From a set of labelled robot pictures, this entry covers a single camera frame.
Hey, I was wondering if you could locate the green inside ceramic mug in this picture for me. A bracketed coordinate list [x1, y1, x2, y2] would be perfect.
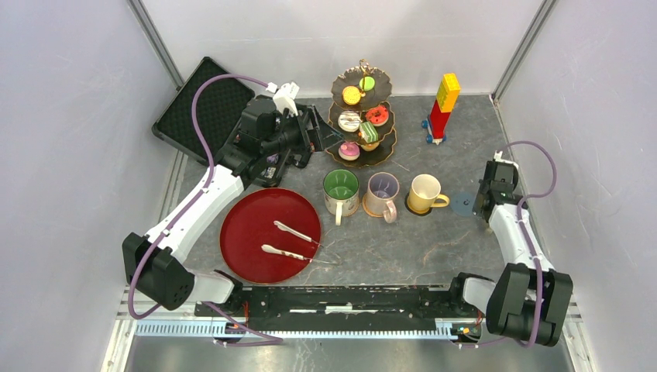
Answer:
[322, 169, 360, 226]

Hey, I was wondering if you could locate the woven coaster front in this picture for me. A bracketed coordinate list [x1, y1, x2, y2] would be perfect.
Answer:
[361, 195, 384, 218]

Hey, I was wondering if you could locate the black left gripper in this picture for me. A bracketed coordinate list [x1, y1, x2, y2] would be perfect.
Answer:
[262, 105, 345, 157]

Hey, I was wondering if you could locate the yellow round coaster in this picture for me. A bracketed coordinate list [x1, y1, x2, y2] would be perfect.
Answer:
[404, 193, 432, 216]

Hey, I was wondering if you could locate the small brown pastry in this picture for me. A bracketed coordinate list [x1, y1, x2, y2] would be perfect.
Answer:
[360, 143, 380, 152]

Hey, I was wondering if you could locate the white chocolate striped donut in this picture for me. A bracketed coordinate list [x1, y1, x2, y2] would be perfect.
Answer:
[338, 110, 363, 133]

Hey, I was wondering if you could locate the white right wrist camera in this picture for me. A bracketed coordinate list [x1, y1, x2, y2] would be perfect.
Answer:
[493, 150, 518, 168]

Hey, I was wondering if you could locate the red yellow toy block tower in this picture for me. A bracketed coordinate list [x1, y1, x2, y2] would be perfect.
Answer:
[421, 73, 461, 145]

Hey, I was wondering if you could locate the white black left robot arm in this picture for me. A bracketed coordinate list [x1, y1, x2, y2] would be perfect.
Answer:
[122, 97, 342, 319]

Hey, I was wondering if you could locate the green macaron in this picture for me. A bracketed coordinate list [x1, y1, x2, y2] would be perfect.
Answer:
[359, 76, 376, 91]

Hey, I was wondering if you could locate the pink ceramic mug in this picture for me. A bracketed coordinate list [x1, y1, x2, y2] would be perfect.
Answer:
[365, 172, 400, 223]

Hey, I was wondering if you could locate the red round tray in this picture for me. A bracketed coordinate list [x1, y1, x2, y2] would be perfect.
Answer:
[219, 188, 322, 284]

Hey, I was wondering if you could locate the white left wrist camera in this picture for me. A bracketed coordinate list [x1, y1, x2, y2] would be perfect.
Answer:
[266, 81, 300, 117]

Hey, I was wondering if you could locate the red frosted donut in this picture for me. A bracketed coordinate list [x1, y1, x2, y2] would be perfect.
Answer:
[365, 105, 390, 127]

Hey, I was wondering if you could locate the three-tier black gold stand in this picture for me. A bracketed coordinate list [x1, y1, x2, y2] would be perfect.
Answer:
[326, 59, 397, 168]

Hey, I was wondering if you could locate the black poker chip case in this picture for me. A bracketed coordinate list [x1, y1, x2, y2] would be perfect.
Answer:
[151, 56, 314, 189]

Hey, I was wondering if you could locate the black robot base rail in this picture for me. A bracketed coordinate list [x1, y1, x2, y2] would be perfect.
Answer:
[219, 284, 483, 332]

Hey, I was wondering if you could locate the yellow ceramic mug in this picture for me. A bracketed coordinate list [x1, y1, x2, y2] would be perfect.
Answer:
[406, 174, 450, 215]

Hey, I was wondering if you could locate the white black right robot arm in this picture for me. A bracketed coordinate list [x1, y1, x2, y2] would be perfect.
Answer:
[261, 157, 573, 346]

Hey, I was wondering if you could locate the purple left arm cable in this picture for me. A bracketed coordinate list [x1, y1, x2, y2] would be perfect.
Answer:
[126, 74, 270, 320]

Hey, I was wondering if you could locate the blue round coaster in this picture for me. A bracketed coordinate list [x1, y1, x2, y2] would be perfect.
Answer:
[449, 191, 475, 217]

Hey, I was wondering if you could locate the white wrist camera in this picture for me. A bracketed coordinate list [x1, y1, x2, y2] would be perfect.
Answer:
[266, 81, 300, 117]
[493, 150, 518, 168]

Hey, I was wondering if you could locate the orange macaron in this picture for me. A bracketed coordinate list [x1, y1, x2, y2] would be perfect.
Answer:
[342, 85, 362, 105]

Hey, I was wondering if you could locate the pink frosted donut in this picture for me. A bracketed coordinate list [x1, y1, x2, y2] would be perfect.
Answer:
[338, 142, 360, 161]

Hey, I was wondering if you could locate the green matcha cake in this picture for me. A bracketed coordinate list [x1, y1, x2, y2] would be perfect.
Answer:
[358, 121, 379, 144]

